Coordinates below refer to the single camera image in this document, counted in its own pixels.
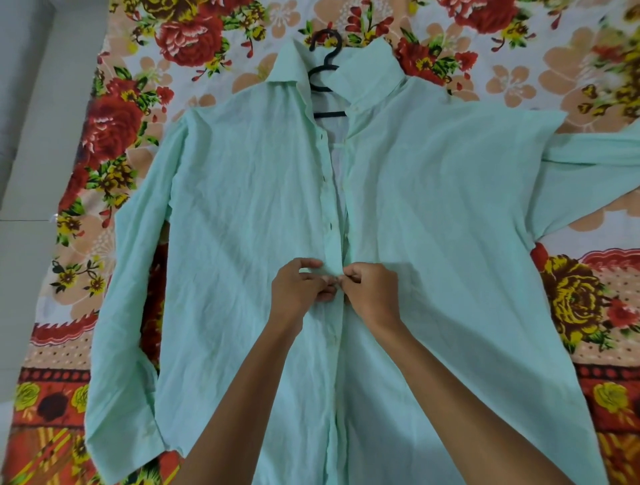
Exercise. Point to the person's left thumb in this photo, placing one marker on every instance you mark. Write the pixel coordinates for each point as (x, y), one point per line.
(311, 264)

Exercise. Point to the floral patterned bedsheet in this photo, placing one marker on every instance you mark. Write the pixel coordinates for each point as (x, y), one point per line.
(575, 60)

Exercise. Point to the person's right forearm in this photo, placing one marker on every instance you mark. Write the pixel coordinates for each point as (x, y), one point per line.
(460, 409)

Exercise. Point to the black plastic clothes hanger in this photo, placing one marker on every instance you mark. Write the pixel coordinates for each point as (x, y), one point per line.
(325, 70)

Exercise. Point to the person's left hand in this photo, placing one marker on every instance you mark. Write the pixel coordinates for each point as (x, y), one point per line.
(292, 292)

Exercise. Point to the mint green button shirt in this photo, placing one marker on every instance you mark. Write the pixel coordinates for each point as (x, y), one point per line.
(425, 210)

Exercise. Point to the person's right hand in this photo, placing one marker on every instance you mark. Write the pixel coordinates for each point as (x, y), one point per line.
(372, 295)

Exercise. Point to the person's right thumb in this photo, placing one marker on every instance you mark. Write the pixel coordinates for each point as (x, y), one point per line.
(350, 271)

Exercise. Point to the person's left forearm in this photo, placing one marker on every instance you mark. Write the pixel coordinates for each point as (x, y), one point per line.
(240, 409)

